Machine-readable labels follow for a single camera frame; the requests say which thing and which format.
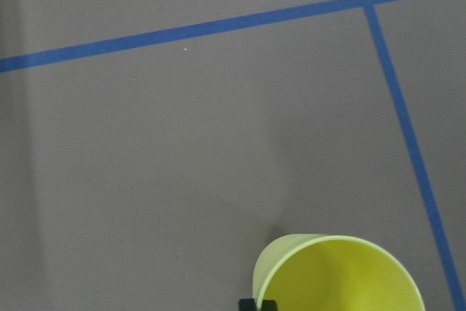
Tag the yellow plastic cup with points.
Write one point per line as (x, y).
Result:
(332, 272)

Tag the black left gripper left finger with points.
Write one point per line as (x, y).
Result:
(247, 305)

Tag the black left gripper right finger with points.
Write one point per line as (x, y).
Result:
(269, 305)

